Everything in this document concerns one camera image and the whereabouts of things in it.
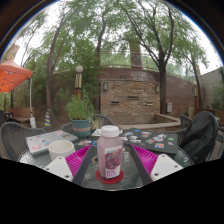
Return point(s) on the silver laptop with stickers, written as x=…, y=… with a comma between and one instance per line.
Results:
x=46, y=141

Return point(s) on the potted green plant, blue pot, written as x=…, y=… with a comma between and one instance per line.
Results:
x=80, y=110

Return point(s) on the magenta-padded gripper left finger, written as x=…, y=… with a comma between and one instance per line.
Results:
x=78, y=160

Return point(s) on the wall lamp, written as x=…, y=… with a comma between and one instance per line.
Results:
x=105, y=86
x=157, y=89

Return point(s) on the white paper sheet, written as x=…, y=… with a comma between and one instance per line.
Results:
x=95, y=133

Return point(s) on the colourful sticker cards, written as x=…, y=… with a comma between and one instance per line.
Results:
x=86, y=143

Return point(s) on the grey wall box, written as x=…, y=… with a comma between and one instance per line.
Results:
x=169, y=107

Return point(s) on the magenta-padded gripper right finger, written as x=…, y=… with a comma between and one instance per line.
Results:
x=146, y=160

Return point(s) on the wooden bench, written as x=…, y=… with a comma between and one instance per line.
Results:
x=20, y=113

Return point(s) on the black laptop with stickers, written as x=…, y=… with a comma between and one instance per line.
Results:
x=153, y=141

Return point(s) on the orange canopy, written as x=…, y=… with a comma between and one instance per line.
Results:
x=13, y=76

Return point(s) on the flat round red coaster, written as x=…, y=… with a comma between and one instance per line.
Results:
x=110, y=181

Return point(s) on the blue yellow striped cone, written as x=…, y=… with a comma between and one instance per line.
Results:
x=48, y=118

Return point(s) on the white mug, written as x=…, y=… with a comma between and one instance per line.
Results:
x=61, y=150

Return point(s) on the purple juice bottle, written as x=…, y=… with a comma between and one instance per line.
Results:
x=109, y=150

